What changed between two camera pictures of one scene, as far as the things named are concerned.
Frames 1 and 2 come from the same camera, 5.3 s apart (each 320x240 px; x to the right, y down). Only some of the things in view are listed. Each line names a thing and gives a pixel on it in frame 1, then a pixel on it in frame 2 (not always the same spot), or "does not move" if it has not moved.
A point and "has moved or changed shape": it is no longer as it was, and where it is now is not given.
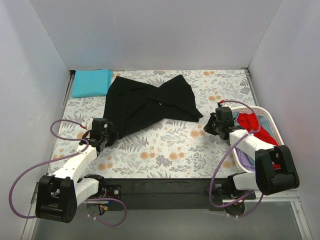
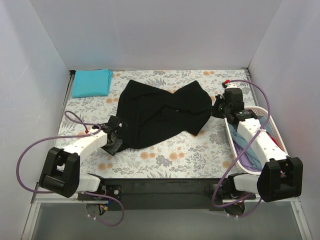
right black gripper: [212, 125] to [216, 110]
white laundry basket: [254, 108] does not move
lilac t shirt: [245, 161] does not move
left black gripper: [110, 136] to [115, 145]
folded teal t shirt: [91, 83] does not move
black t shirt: [130, 105] has moved or changed shape
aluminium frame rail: [30, 217] does not move
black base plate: [173, 193] does not move
